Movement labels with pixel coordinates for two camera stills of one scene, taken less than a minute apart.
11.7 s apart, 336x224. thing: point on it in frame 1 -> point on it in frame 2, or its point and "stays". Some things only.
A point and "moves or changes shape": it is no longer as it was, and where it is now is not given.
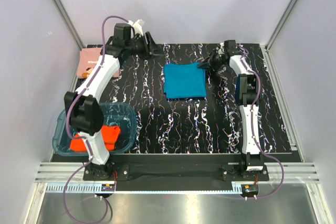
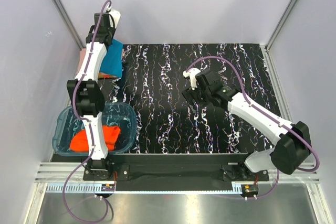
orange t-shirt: x=110 y=135 stays
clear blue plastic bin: x=119 y=131 stays
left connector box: x=106 y=187 stays
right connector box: x=249 y=189 stays
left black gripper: x=145 y=45 -> x=100 y=20
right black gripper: x=213 y=59 -> x=196 y=94
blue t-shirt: x=184 y=81 moves or changes shape
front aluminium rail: x=59 y=172 stays
